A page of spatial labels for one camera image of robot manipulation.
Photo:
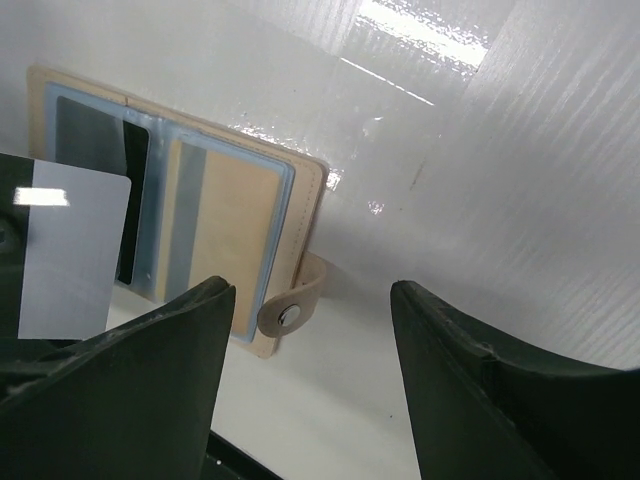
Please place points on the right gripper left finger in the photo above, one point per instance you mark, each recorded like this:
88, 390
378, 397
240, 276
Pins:
135, 402

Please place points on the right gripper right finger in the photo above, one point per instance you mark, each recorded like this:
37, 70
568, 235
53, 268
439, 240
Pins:
485, 405

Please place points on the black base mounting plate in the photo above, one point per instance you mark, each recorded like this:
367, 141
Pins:
224, 461

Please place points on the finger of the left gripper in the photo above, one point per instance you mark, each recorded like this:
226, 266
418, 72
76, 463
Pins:
15, 172

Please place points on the beige leather card holder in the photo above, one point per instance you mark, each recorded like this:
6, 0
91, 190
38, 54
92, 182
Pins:
295, 277

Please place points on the silver grey credit card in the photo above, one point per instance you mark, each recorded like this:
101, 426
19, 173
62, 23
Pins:
76, 221

